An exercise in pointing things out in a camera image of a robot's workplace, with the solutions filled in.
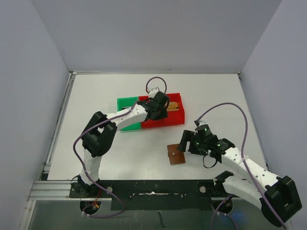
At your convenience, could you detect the red plastic bin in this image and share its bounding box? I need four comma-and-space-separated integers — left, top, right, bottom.
165, 92, 185, 126
138, 96, 166, 129

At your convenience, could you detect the brown leather card holder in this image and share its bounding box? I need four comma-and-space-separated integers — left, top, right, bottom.
167, 144, 186, 165

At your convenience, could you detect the green plastic bin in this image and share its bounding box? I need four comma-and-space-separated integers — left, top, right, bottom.
117, 96, 141, 131

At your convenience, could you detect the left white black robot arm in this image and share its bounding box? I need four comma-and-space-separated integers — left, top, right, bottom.
72, 88, 170, 197

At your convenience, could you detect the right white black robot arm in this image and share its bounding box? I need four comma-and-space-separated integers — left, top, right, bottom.
177, 128, 302, 227

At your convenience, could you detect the gold credit card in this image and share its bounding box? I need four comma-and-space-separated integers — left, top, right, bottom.
167, 102, 179, 112

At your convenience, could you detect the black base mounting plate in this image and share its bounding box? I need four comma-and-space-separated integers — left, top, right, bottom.
69, 180, 228, 211

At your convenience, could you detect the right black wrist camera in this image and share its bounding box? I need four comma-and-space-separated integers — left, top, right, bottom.
195, 124, 213, 141

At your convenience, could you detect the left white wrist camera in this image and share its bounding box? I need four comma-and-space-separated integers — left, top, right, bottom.
147, 87, 160, 96

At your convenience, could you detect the aluminium frame rail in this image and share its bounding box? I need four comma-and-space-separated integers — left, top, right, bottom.
27, 180, 113, 201

